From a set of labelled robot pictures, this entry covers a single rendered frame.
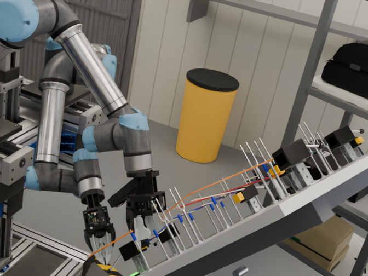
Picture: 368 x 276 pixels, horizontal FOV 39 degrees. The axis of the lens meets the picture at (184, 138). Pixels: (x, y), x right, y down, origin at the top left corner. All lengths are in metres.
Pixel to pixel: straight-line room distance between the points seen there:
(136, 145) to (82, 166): 0.29
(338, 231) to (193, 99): 2.12
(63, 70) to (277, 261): 1.09
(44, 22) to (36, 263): 1.59
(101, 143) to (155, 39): 3.38
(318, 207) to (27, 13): 0.91
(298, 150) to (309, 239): 1.31
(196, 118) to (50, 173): 2.62
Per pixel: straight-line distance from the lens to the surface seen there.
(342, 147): 1.39
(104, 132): 1.40
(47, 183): 1.69
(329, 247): 2.30
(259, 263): 2.08
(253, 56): 4.48
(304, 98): 2.07
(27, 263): 2.79
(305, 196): 0.74
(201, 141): 4.26
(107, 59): 1.78
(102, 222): 1.51
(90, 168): 1.59
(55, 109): 1.73
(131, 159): 1.36
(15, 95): 2.16
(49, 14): 1.48
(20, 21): 1.42
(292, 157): 1.02
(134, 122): 1.35
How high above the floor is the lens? 2.03
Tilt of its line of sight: 25 degrees down
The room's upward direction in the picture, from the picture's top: 12 degrees clockwise
